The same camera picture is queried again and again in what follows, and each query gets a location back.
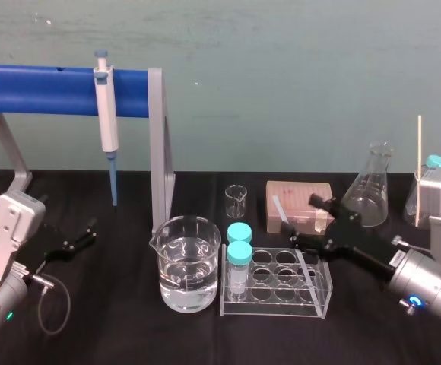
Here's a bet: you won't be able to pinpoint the black table cloth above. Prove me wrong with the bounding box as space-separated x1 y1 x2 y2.
0 169 441 365

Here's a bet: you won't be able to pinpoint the clear glass rod holder vessel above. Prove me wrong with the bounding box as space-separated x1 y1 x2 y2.
402 170 434 230

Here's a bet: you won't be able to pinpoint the small empty glass beaker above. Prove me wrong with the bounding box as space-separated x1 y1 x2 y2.
224 184 249 218

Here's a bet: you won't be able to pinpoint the brown pipette tip box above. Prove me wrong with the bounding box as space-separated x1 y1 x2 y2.
265 179 336 234

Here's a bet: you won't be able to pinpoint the thin dark gripper cable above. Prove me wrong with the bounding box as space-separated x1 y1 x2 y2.
33 274 72 336

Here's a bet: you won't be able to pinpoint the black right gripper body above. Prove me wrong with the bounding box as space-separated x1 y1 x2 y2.
319 215 402 281

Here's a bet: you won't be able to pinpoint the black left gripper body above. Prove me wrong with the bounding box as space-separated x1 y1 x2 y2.
29 223 78 275

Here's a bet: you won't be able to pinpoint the large glass beaker with water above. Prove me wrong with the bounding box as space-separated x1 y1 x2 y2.
148 214 223 314

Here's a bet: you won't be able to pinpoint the clear glass conical flask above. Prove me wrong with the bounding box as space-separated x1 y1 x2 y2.
341 140 394 228

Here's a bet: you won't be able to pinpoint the pale thin stirring rod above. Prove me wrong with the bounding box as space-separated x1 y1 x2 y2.
414 115 424 227

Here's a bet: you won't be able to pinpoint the blue pipette stand grey legs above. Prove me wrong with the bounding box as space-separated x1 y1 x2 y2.
0 64 177 237

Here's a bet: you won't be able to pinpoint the teal capped sample tube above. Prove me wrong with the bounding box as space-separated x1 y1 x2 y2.
225 240 254 302
227 222 253 244

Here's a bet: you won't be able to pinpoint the clear acrylic tube rack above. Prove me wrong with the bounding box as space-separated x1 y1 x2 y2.
217 246 334 319

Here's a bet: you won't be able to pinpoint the white pipette with blue tip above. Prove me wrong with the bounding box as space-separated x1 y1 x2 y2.
92 49 120 207

